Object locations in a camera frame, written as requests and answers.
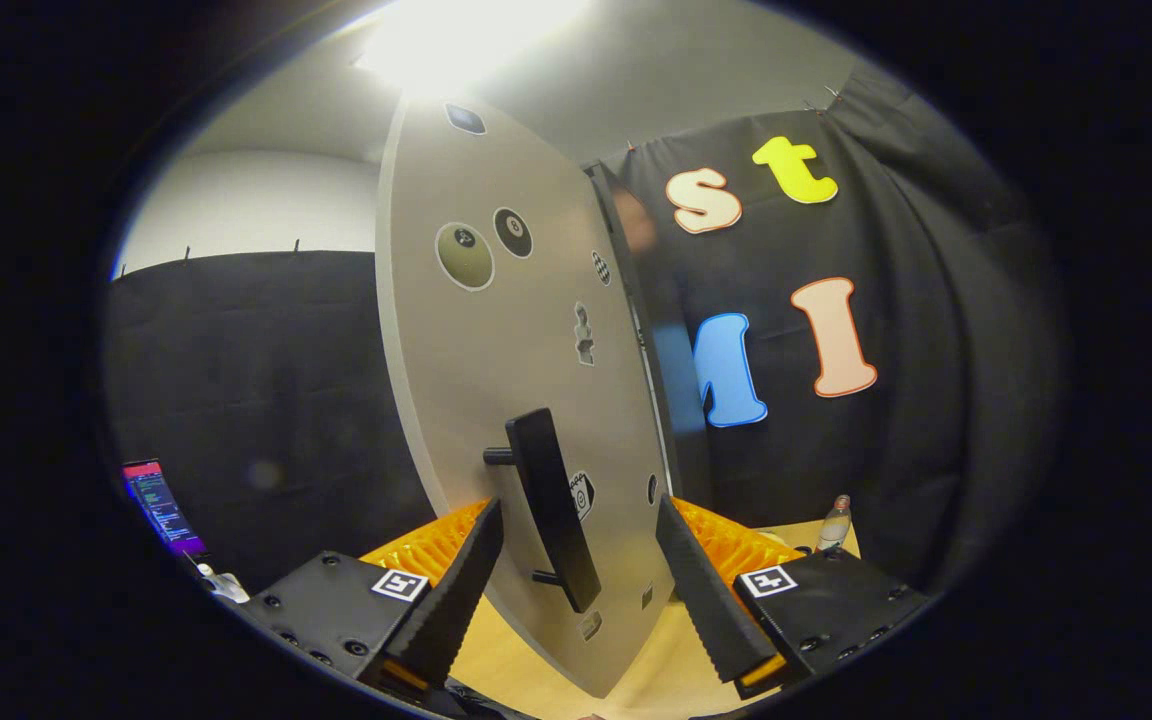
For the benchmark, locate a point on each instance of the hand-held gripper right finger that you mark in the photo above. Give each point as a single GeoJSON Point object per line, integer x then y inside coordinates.
{"type": "Point", "coordinates": [701, 600]}

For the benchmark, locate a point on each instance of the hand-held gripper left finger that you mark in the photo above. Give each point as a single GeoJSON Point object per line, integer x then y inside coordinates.
{"type": "Point", "coordinates": [456, 600]}

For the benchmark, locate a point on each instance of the large ceiling light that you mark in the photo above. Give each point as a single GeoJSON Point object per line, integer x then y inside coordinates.
{"type": "Point", "coordinates": [466, 35]}

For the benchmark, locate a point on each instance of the black backdrop cloth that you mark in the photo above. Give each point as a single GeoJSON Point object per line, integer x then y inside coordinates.
{"type": "Point", "coordinates": [936, 250]}

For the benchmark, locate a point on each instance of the small white object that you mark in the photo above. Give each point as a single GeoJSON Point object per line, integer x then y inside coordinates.
{"type": "Point", "coordinates": [224, 584]}

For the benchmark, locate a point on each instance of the lit computer screen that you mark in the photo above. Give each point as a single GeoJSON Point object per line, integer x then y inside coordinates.
{"type": "Point", "coordinates": [161, 505]}

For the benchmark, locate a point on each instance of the dark grey shoe cabinet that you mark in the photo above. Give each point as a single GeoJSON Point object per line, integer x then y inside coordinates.
{"type": "Point", "coordinates": [661, 300]}

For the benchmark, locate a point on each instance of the beige shoe cabinet door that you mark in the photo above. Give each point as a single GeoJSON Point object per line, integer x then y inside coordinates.
{"type": "Point", "coordinates": [496, 360]}

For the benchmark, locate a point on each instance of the clear plastic bottle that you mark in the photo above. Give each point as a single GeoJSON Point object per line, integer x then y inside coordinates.
{"type": "Point", "coordinates": [835, 528]}

